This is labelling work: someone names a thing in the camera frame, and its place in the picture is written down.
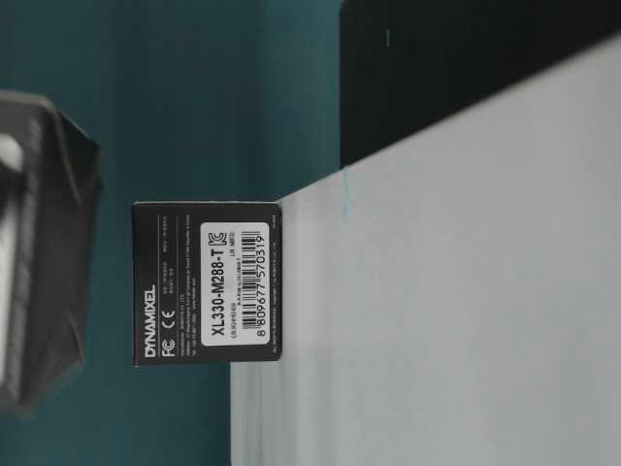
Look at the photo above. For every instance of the black dynamixel box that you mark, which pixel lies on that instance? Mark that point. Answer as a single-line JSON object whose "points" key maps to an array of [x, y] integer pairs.
{"points": [[207, 282], [50, 188]]}

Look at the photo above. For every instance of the white base sheet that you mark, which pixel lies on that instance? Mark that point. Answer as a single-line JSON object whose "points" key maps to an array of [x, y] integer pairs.
{"points": [[454, 299]]}

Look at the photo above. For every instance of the black base mat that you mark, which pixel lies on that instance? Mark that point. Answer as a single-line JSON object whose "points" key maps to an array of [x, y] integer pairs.
{"points": [[405, 65]]}

